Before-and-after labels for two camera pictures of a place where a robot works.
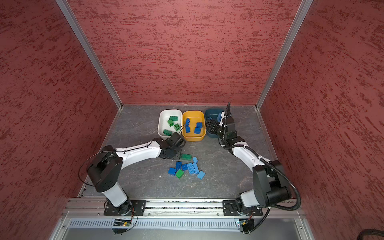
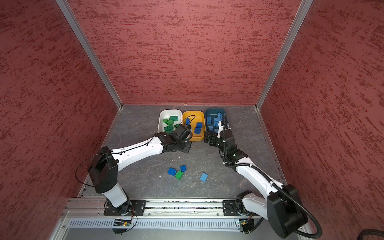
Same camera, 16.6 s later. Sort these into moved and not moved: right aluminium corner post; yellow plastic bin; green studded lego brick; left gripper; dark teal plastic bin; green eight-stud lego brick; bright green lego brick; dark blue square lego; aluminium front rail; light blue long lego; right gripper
Moved: right gripper; light blue long lego; left gripper; green eight-stud lego brick
Not moved: dark blue square lego; bright green lego brick; aluminium front rail; dark teal plastic bin; yellow plastic bin; right aluminium corner post; green studded lego brick
